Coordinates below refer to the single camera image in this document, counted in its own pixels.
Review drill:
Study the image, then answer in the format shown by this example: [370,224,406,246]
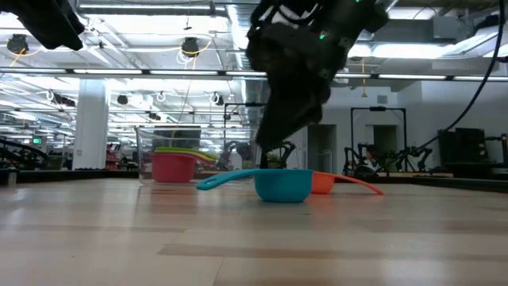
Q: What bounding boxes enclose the black station frame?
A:
[350,106,409,172]
[223,102,267,172]

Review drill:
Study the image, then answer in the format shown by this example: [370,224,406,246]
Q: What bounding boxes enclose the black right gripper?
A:
[245,0,391,153]

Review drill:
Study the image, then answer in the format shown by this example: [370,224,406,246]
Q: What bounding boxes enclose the ceiling cord reel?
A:
[180,36,202,57]
[6,33,29,56]

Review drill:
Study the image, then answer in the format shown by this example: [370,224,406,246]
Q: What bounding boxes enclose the white pillar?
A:
[71,77,110,172]

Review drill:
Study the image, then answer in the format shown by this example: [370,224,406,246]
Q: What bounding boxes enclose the silver ventilation duct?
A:
[226,2,271,105]

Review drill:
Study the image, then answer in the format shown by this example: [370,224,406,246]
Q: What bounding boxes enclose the teal measuring cup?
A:
[195,168,315,204]

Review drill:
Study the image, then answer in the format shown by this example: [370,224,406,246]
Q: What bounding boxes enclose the black cabinets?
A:
[437,127,487,165]

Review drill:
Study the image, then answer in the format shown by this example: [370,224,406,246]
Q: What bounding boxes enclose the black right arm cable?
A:
[414,0,508,151]

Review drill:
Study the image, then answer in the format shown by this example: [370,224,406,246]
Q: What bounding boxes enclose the clear plastic basket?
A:
[135,126,264,186]

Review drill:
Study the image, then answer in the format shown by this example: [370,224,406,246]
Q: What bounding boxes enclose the grey door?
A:
[364,124,399,160]
[306,123,338,174]

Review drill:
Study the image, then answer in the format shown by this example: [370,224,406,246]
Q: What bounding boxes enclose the background black robot arms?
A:
[342,143,434,176]

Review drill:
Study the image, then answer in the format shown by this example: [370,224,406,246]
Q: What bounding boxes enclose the long ceiling light strip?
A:
[0,68,508,82]

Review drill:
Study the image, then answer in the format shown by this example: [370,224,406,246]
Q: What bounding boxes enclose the red measuring cup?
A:
[151,153,198,184]

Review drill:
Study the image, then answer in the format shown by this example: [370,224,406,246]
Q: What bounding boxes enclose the orange measuring cup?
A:
[311,171,385,196]

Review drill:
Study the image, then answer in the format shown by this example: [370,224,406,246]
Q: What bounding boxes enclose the yellow measuring cup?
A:
[156,149,219,164]

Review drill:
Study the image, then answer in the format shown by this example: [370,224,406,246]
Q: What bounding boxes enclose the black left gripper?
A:
[0,0,86,52]

